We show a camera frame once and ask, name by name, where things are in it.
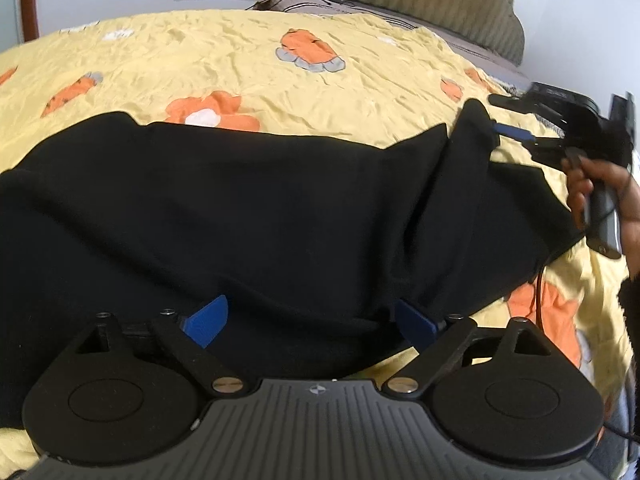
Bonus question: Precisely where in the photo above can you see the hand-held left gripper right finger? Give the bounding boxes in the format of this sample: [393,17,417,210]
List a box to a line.
[382,299,557,399]

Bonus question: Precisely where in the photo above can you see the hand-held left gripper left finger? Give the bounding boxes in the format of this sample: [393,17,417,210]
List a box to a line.
[70,296,247,397]

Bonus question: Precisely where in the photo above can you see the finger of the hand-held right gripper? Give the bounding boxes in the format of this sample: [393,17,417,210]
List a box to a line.
[487,91,546,117]
[491,121,572,167]

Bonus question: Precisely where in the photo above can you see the black pants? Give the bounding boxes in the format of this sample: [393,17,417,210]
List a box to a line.
[0,100,587,431]

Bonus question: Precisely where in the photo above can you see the person's right hand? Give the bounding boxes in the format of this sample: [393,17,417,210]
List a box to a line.
[562,152,640,230]

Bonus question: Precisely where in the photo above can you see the striped pillow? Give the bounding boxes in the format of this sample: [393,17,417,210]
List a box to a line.
[245,0,526,78]

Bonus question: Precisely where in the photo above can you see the yellow flower printed blanket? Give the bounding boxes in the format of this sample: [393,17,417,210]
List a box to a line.
[0,10,640,480]

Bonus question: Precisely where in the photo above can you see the black cable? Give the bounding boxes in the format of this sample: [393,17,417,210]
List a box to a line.
[532,260,552,323]

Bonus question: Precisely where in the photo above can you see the brown wooden door frame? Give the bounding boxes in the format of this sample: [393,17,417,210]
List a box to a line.
[19,0,41,44]

